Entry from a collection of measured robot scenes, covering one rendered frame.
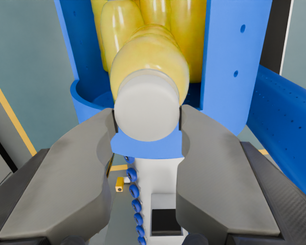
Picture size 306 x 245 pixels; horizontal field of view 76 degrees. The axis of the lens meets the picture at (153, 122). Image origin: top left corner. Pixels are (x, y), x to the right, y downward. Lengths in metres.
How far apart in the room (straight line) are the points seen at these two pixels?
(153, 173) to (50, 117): 1.31
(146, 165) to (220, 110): 0.47
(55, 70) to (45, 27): 0.28
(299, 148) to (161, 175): 0.44
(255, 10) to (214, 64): 0.06
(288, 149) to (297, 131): 0.07
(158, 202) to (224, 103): 0.55
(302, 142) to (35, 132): 1.85
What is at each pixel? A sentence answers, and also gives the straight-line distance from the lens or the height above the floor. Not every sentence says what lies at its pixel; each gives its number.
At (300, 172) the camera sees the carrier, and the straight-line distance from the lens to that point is 0.74.
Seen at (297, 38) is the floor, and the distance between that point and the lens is 1.70.
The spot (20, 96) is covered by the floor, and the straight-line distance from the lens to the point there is 1.87.
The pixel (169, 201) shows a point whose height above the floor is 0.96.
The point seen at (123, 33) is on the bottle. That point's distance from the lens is 0.30.
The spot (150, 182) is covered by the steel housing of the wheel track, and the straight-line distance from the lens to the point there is 0.71.
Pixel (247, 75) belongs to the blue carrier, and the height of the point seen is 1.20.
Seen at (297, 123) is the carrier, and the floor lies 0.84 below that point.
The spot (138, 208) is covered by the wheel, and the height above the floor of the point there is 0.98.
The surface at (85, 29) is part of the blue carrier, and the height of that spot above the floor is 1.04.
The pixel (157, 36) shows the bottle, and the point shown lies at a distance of 0.17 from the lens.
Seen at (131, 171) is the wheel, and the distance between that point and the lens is 0.62.
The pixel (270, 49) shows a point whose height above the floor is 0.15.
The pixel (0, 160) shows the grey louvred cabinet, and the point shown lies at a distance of 2.18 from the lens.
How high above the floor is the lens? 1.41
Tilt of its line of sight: 60 degrees down
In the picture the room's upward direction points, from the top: 178 degrees counter-clockwise
